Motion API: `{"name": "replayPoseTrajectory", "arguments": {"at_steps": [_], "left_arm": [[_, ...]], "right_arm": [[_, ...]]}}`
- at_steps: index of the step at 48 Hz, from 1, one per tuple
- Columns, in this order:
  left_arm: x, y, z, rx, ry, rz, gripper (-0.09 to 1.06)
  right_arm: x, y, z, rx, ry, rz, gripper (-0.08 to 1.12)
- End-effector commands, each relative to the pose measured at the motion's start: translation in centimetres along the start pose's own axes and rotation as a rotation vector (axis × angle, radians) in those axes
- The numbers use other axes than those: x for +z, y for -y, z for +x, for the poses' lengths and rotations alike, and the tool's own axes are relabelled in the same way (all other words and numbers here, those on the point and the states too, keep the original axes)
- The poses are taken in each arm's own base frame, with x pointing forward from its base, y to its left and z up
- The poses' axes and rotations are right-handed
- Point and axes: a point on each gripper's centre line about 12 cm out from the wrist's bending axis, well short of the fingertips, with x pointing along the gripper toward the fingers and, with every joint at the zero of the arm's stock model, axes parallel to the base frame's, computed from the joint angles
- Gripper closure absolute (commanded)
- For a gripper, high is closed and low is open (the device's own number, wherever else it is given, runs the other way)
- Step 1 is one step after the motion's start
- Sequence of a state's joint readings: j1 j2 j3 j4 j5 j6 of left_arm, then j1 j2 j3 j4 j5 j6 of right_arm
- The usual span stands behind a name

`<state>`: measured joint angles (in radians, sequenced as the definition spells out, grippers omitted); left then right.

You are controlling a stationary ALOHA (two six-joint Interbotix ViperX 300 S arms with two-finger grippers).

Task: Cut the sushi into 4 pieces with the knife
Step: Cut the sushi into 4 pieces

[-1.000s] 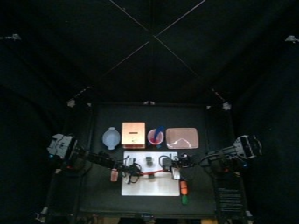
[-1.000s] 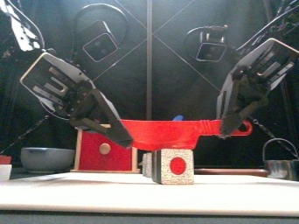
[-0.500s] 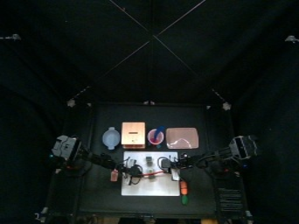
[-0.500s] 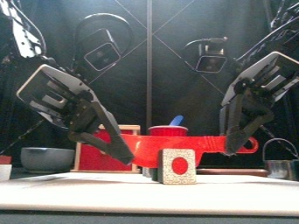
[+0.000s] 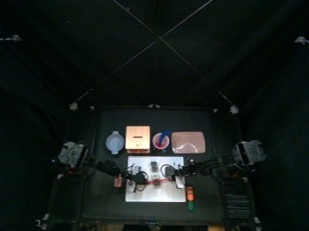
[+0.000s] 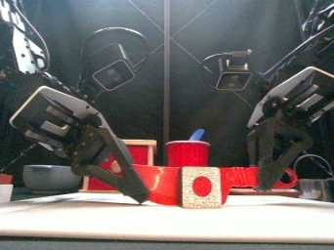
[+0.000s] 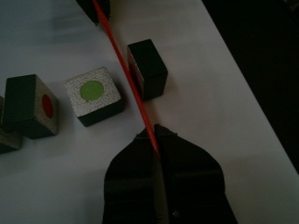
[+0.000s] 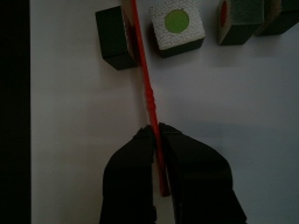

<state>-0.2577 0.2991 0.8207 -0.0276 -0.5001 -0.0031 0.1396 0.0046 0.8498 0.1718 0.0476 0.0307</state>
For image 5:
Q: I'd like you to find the red toy knife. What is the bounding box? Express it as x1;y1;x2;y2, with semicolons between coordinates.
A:
144;178;169;185

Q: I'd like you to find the white cutting board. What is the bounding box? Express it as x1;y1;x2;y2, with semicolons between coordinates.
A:
124;155;187;203

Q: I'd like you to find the pink cup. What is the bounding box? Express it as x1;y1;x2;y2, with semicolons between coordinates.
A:
152;133;171;151

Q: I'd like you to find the orange toy carrot green top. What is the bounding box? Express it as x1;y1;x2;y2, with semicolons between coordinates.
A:
184;186;195;211

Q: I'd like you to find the blue utensil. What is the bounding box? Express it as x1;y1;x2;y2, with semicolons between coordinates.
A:
157;129;171;149

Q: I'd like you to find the pink square tray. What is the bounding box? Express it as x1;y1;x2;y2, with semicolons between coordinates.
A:
169;131;207;154

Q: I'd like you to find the wooden box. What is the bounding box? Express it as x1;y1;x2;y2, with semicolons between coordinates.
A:
124;125;152;154

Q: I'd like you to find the light blue bowl with handles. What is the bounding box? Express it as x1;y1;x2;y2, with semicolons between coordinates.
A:
105;130;125;155

